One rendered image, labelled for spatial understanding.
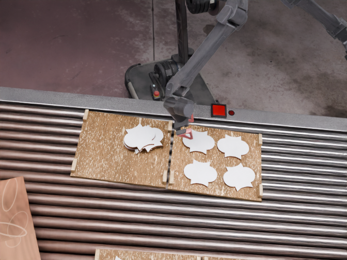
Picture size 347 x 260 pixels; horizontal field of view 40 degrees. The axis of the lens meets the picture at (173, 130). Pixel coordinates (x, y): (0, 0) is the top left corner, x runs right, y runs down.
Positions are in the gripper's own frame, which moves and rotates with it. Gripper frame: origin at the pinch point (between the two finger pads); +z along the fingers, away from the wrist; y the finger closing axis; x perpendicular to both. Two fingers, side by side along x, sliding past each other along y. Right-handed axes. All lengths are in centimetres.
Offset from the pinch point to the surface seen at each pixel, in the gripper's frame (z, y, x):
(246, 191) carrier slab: 26.3, -20.3, -14.0
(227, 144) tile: 19.3, 2.1, -8.6
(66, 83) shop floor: 32, 108, 125
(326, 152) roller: 50, 6, -46
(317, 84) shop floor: 143, 138, -32
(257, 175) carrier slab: 29.0, -11.4, -18.6
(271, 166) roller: 34.5, -4.9, -23.6
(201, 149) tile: 12.6, -2.4, 1.2
